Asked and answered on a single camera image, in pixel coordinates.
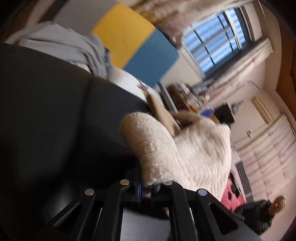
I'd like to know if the white knit sweater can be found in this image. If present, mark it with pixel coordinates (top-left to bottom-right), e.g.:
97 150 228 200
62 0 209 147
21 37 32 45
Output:
120 112 231 200

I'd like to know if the pink spotted cloth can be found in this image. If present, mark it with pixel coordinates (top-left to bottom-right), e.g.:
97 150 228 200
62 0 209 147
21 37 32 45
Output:
221 170 246 212

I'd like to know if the person in black jacket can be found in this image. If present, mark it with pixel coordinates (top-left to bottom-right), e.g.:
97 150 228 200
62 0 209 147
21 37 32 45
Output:
233 195 287 235

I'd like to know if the beige garment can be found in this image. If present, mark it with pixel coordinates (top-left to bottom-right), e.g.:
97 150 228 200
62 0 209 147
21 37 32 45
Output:
147 93 200 137

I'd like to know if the black computer monitor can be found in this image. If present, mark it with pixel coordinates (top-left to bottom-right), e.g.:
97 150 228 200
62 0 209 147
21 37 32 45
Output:
214 103 235 126

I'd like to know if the cluttered wooden desk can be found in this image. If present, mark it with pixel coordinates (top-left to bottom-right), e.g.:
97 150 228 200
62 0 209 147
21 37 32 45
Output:
165 85 220 123

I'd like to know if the white pillow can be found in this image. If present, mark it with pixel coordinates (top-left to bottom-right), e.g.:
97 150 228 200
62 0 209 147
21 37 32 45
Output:
108 67 164 105

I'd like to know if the orange wooden wardrobe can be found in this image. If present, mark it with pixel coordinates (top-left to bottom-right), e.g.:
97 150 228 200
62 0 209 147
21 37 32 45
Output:
276 20 295 118

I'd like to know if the light grey-blue garment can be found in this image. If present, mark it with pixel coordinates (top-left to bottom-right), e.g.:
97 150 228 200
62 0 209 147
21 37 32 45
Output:
5 22 112 79

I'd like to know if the window with bars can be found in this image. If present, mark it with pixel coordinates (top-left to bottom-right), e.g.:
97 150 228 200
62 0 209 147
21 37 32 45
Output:
181 6 253 80

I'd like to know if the grey yellow blue headboard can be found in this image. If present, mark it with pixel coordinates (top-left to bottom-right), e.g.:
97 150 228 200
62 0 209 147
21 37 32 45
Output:
53 1 179 86

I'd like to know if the beige patterned curtain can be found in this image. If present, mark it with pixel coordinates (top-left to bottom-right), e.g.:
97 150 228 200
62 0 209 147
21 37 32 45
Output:
132 1 273 104

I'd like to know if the wall air conditioner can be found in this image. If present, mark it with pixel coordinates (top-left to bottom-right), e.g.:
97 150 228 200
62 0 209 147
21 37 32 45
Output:
251 97 274 124

